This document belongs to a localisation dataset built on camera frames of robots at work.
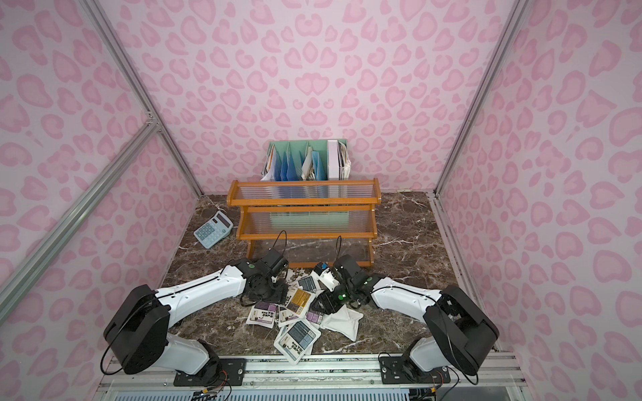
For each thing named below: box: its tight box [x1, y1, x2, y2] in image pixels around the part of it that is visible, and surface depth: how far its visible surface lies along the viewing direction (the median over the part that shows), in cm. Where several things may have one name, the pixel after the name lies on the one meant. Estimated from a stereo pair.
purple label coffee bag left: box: [245, 301, 277, 330], surface depth 85 cm
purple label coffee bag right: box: [305, 310, 325, 325], surface depth 84 cm
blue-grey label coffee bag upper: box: [297, 275, 317, 294], surface depth 92 cm
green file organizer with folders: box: [260, 138, 352, 182], surface depth 100 cm
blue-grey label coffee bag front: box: [273, 319, 322, 366], surface depth 78 cm
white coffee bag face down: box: [320, 304, 364, 342], surface depth 82 cm
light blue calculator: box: [193, 210, 235, 249], surface depth 106 cm
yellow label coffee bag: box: [284, 287, 314, 318], surface depth 86 cm
